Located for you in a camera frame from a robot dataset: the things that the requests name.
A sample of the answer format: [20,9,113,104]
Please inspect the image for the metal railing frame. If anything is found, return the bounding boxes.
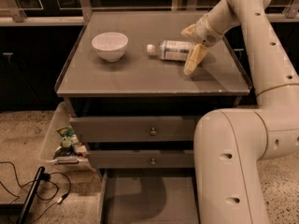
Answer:
[0,0,299,28]

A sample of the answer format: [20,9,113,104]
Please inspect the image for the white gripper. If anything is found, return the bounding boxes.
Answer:
[181,14,223,76]

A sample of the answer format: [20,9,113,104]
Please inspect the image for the brass top drawer knob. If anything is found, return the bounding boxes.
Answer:
[149,127,157,136]

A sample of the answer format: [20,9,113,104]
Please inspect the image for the black cable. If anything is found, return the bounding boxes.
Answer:
[0,161,72,224]

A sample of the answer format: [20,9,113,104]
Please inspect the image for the grey top drawer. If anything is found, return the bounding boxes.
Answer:
[69,116,198,143]

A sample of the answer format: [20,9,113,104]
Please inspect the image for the clear plastic storage bin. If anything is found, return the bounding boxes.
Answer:
[38,102,92,172]

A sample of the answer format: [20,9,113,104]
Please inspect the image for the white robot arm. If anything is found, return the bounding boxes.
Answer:
[182,0,299,224]

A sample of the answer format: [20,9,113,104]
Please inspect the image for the grey bottom drawer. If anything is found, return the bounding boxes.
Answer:
[99,168,200,224]

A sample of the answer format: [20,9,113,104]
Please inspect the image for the green snack packets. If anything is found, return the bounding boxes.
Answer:
[53,126,87,159]

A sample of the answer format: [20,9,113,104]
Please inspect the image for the white ceramic bowl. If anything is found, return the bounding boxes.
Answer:
[92,32,129,62]

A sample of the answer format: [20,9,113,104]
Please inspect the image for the black flat bar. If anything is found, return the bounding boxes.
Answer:
[16,166,45,224]

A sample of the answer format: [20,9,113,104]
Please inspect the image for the grey drawer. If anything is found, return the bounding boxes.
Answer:
[69,116,198,143]
[99,168,200,224]
[87,150,194,169]

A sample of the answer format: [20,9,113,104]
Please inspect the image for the grey drawer cabinet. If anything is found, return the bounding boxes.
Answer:
[54,10,252,224]

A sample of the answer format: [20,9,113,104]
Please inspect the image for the grey middle drawer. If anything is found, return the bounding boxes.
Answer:
[87,150,194,169]

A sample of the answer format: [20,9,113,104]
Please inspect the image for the clear blue-label plastic bottle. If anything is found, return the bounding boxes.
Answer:
[147,40,194,62]

